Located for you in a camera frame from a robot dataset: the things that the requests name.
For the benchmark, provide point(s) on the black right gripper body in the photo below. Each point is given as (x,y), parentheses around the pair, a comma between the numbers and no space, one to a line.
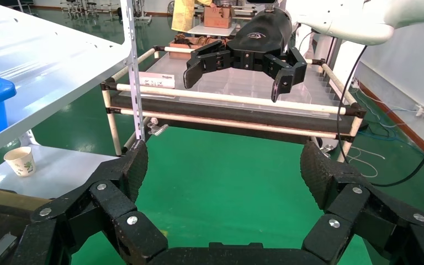
(259,36)

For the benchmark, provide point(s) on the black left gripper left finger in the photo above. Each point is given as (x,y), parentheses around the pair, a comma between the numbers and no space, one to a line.
(106,204)

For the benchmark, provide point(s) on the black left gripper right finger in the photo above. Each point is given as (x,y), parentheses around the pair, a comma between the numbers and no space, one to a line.
(354,208)

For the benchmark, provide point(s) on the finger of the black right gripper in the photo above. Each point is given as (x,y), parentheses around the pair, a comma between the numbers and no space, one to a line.
(289,73)
(206,60)

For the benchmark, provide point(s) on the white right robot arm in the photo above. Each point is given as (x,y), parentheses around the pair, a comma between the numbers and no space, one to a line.
(362,18)

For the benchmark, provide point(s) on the open carton with parts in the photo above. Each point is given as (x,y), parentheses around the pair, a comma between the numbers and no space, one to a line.
(186,45)

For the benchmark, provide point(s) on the clear plastic organizer box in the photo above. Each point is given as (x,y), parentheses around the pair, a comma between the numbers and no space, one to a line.
(248,84)

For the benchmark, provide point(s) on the brown cardboard carton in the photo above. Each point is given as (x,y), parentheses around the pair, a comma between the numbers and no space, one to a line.
(217,16)

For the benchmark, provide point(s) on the white printed label box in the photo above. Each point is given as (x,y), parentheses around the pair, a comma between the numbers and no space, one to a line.
(157,79)

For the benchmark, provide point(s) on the black mat wooden tray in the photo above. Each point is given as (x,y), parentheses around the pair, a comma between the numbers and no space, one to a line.
(3,197)

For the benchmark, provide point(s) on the person in yellow coat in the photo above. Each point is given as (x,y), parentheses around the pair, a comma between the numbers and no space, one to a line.
(184,16)

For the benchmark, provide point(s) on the perforated metal shelf strut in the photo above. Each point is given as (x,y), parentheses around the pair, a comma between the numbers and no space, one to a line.
(133,73)

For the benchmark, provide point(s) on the silver binder clip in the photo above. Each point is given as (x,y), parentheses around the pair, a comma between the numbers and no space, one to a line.
(157,128)

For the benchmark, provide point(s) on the white paper cup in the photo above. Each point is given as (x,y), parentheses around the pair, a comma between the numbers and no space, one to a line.
(20,162)

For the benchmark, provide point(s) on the green table cloth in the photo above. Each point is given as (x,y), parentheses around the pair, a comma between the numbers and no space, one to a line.
(215,194)

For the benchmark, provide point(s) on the white metal shelf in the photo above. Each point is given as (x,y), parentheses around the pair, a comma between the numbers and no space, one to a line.
(51,62)

